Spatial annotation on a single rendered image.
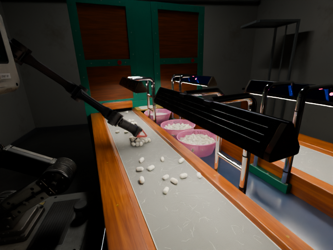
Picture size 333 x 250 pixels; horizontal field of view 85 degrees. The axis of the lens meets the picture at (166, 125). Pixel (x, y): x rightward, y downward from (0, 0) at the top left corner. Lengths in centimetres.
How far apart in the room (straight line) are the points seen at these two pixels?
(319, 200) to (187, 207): 50
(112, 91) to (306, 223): 176
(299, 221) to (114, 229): 63
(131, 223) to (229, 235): 29
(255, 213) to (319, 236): 23
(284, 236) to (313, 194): 32
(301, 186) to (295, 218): 14
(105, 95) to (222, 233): 166
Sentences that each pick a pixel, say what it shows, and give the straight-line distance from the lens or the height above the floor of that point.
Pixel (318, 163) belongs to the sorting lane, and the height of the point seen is 74.
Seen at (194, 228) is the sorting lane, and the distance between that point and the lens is 64.
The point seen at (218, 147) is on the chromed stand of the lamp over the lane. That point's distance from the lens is 81.
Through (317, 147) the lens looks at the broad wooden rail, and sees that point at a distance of 128.
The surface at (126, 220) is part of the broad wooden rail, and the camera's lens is 64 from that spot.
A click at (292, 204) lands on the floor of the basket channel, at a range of 93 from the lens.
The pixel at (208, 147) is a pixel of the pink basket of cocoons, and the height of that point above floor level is 75.
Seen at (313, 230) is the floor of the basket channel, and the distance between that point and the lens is 85.
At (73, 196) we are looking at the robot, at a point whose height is 47.
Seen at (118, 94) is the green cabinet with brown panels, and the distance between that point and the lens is 200.
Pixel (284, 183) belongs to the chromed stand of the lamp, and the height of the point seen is 72.
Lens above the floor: 121
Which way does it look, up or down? 18 degrees down
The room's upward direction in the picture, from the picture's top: 2 degrees counter-clockwise
